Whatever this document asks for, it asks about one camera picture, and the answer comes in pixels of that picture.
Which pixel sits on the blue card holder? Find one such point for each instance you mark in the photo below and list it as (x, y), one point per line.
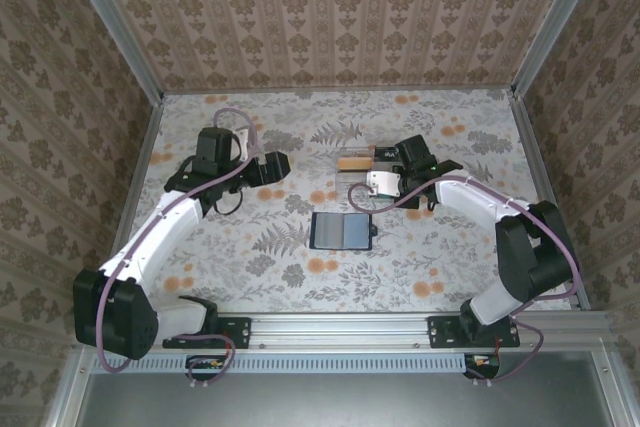
(350, 232)

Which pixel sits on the grey metal panel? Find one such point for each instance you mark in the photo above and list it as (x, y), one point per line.
(340, 402)

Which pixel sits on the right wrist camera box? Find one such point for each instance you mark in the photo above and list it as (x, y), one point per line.
(384, 183)

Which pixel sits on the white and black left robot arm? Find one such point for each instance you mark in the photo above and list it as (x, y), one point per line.
(150, 237)

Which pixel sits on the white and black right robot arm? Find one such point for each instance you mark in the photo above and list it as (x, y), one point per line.
(475, 194)

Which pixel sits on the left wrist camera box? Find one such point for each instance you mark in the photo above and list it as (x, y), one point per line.
(242, 142)

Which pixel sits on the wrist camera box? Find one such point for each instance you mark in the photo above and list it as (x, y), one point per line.
(242, 142)
(384, 183)

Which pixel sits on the black connector board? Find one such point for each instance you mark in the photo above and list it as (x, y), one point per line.
(205, 363)
(482, 362)

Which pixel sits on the floral patterned table cover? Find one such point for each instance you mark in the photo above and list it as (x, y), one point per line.
(350, 287)

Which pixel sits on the aluminium side rail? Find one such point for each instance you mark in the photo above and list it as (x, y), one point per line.
(142, 162)
(532, 147)

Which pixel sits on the black visa card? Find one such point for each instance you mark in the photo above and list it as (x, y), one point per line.
(385, 153)

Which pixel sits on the aluminium frame post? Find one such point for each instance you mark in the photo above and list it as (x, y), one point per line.
(114, 22)
(552, 22)

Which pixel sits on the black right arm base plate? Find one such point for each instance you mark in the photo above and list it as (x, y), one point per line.
(442, 332)

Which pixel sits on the aluminium front rail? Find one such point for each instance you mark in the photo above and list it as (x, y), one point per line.
(340, 329)

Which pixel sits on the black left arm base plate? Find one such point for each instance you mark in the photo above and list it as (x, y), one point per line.
(235, 332)

